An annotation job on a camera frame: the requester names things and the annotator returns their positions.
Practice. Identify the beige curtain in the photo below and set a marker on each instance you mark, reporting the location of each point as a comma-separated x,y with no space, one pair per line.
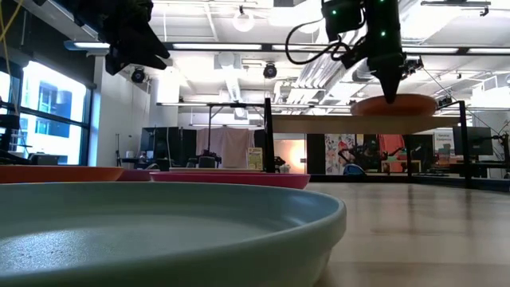
227,145

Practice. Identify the black background monitor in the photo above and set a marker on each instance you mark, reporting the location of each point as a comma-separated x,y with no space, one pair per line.
472,140

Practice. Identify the black ceiling spotlight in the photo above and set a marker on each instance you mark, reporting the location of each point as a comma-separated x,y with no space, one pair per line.
270,71
138,75

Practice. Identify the black aluminium table frame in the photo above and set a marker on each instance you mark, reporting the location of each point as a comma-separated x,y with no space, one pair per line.
398,178

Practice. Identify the yellow sign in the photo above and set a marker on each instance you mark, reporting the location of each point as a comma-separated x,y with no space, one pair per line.
255,158

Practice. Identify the blue rounded object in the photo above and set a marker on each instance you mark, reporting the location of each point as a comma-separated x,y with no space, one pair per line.
354,170

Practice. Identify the peach plate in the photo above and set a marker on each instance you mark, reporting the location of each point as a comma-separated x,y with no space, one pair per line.
414,107

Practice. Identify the teal plate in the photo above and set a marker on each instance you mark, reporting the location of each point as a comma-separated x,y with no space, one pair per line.
159,223

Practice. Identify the colourful wall poster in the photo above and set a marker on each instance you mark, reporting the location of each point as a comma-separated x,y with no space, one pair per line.
338,151

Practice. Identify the black ceiling camera cluster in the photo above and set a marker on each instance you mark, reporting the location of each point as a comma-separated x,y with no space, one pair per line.
414,65

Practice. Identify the round white ceiling fixture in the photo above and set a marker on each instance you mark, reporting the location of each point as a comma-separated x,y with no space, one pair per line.
243,22

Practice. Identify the long ceiling light strip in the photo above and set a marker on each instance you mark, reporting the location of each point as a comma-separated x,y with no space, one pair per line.
490,51
217,46
430,50
91,45

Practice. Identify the grey box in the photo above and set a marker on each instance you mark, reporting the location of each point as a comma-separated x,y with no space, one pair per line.
44,159

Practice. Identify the pink plate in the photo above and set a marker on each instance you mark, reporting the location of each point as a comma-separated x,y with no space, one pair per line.
239,180

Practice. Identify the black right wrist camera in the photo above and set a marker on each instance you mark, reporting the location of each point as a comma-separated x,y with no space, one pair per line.
342,18

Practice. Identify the large glass window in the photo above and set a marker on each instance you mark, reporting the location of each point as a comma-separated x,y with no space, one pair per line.
52,115

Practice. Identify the orange wall panel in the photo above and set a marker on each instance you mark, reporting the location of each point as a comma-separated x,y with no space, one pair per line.
392,147

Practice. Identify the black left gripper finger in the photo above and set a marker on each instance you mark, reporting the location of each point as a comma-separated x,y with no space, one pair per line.
149,63
153,45

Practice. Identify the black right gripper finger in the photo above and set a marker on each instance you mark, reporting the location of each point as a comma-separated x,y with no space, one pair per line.
389,85

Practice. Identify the black desk stand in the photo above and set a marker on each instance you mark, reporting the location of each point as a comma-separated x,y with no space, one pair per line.
8,131

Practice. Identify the black background rig frame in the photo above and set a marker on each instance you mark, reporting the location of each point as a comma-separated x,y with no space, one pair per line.
223,104

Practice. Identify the black office chair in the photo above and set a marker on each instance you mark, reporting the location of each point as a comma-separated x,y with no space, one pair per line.
206,162

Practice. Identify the wooden shelf with black legs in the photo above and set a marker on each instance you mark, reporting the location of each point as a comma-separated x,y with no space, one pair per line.
358,124

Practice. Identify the white printed sign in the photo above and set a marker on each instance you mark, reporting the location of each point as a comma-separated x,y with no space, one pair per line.
443,145

